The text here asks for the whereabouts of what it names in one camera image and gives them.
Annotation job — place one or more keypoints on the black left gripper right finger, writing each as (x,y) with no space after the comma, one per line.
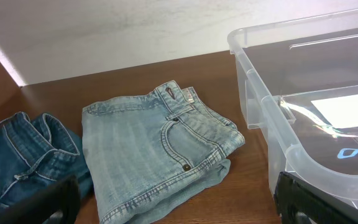
(299,202)

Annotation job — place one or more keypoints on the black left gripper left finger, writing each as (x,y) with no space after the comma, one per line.
(58,203)

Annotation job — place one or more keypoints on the clear plastic storage bin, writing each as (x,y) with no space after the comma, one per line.
(281,68)

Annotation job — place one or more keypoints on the dark blue folded jeans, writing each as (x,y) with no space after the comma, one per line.
(35,153)

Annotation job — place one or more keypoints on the light blue folded jeans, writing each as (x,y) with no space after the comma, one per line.
(148,154)

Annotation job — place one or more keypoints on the white label in bin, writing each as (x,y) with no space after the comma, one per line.
(341,112)

